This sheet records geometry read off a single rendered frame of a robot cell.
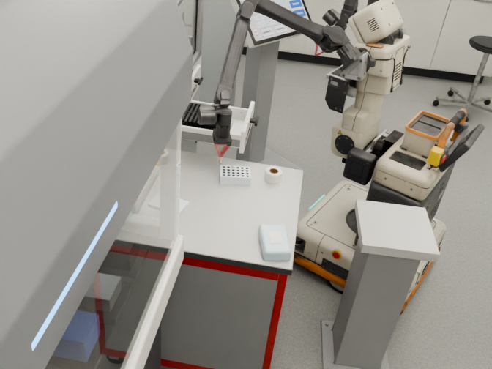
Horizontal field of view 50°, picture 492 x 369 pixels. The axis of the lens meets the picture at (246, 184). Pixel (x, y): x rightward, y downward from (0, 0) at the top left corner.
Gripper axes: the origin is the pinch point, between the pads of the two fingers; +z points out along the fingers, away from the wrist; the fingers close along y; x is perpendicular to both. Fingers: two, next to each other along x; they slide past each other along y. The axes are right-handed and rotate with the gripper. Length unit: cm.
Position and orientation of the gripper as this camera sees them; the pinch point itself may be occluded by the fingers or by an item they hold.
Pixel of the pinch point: (220, 154)
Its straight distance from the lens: 213.9
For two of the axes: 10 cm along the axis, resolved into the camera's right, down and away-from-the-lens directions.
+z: -1.1, 8.2, 5.6
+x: 9.8, 0.0, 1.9
